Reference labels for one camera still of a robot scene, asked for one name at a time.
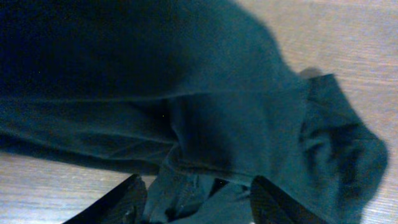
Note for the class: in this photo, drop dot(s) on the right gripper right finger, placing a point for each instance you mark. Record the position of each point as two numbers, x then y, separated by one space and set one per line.
271 205

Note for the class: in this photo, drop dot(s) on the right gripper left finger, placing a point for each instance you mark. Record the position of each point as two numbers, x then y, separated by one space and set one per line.
123 205

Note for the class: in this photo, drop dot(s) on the black t-shirt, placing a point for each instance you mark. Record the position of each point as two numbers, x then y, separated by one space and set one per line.
193 96

